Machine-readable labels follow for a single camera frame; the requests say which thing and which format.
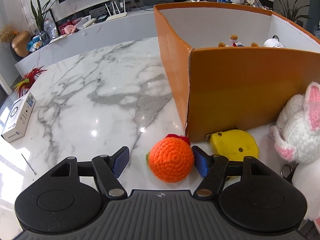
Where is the white wifi router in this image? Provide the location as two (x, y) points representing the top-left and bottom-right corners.
(105, 0), (127, 21)

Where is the thin metal pin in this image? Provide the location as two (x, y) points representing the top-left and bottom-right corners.
(21, 153), (37, 175)

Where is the red feather duster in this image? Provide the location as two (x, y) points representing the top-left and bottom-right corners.
(14, 66), (47, 98)

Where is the white tube bottle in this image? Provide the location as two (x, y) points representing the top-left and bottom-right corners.
(263, 38), (285, 48)

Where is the white pink crochet bunny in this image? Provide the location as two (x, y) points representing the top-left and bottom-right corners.
(269, 82), (319, 163)

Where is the orange crochet ball toy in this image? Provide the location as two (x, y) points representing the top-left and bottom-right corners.
(146, 134), (194, 183)

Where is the brown teddy bear blue outfit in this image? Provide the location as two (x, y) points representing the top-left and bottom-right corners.
(218, 34), (244, 48)

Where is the white plush pink striped toy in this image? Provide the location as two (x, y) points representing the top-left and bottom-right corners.
(292, 158), (320, 231)

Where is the gold brown vase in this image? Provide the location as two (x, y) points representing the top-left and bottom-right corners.
(11, 31), (31, 57)

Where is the green potted plant right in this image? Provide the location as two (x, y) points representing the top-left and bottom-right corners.
(272, 0), (312, 23)

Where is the white product box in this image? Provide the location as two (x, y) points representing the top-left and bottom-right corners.
(2, 92), (36, 142)

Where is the green potted plant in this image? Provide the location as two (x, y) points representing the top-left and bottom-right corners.
(30, 0), (59, 45)
(272, 0), (312, 23)

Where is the large orange cardboard box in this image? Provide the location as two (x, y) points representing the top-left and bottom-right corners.
(154, 2), (319, 142)

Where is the yellow tape measure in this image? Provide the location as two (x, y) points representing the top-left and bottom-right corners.
(205, 129), (259, 161)

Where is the green potted plant left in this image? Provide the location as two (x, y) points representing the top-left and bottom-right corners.
(30, 0), (59, 45)

